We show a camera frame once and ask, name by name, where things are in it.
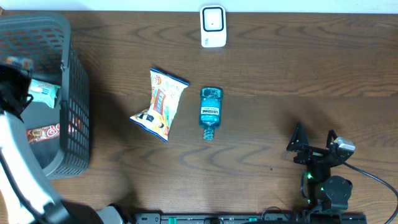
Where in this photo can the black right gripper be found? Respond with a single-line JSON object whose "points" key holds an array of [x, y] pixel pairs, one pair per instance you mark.
{"points": [[312, 153]]}

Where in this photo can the blue mouthwash bottle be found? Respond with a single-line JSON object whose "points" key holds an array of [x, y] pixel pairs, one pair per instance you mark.
{"points": [[210, 111]]}

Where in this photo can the yellow snack chip bag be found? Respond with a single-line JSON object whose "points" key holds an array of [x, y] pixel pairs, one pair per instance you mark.
{"points": [[166, 91]]}

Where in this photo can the light blue snack packet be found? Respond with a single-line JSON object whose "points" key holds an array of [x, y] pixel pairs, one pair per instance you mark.
{"points": [[43, 92]]}

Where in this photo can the red brown candy bar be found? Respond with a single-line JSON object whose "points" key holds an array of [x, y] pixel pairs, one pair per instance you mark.
{"points": [[52, 131]]}

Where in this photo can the small orange packet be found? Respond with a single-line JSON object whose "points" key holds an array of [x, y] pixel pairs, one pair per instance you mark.
{"points": [[21, 63]]}

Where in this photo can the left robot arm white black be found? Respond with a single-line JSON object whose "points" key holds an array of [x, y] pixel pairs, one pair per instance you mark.
{"points": [[27, 192]]}

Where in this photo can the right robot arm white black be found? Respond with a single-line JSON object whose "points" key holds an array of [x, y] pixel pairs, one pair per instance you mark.
{"points": [[326, 192]]}

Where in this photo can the white barcode scanner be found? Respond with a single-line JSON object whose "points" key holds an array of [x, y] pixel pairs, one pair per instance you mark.
{"points": [[213, 26]]}

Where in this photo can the grey plastic basket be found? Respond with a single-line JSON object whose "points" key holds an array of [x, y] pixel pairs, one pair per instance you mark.
{"points": [[45, 38]]}

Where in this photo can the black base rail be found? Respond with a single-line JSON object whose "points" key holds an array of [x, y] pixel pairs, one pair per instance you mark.
{"points": [[156, 218]]}

